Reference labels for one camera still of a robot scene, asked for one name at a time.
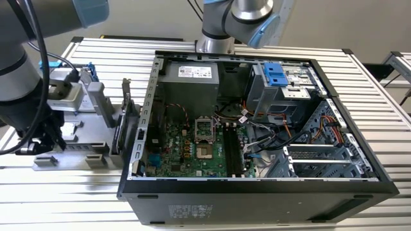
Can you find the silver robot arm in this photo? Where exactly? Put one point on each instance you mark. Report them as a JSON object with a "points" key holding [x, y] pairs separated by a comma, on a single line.
{"points": [[231, 14]]}

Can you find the black RAM slot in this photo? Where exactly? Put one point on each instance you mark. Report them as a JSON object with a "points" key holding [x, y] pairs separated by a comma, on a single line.
{"points": [[231, 149], [239, 149], [227, 149], [235, 149]]}

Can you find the silver CPU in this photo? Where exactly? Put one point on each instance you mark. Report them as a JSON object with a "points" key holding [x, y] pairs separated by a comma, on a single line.
{"points": [[72, 128]]}

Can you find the grey parts rack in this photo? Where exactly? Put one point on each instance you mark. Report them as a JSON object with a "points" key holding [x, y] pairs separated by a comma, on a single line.
{"points": [[92, 134]]}

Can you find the hard disk in blue carrier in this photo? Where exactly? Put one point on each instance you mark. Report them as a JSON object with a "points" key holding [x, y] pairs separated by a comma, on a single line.
{"points": [[84, 78]]}

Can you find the green graphics card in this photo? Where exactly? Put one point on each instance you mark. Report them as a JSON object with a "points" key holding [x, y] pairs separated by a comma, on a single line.
{"points": [[123, 125]]}

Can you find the blue port connector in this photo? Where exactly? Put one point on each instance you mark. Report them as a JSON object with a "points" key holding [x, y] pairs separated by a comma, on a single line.
{"points": [[154, 160]]}

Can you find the black square chip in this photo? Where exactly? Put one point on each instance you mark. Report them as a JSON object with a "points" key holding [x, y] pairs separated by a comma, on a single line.
{"points": [[176, 168]]}

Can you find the grey power supply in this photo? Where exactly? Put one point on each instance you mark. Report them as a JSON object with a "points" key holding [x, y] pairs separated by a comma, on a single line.
{"points": [[190, 96]]}

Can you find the green motherboard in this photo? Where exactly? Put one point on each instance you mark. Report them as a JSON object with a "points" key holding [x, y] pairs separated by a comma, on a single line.
{"points": [[195, 168]]}

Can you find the CPU socket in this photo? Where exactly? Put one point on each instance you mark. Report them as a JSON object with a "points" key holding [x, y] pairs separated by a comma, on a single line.
{"points": [[204, 152]]}

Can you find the black PC case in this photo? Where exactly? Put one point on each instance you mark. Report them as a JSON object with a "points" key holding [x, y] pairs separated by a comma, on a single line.
{"points": [[224, 204]]}

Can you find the metal drive cage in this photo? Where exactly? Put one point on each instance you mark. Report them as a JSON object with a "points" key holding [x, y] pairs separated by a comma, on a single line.
{"points": [[266, 101]]}

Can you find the blue plastic drive carrier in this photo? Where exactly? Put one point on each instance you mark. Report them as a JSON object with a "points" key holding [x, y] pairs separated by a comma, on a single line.
{"points": [[274, 74]]}

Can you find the metal disk bay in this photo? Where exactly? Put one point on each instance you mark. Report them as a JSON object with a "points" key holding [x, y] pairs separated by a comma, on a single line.
{"points": [[318, 161]]}

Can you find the aluminium side table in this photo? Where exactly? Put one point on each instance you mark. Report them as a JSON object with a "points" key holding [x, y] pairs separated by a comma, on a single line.
{"points": [[398, 60]]}

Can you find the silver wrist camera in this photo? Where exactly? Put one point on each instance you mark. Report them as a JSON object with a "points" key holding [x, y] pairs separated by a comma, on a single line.
{"points": [[68, 101]]}

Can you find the small grey wrist camera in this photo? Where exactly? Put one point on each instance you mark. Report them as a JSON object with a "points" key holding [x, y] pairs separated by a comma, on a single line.
{"points": [[64, 75]]}

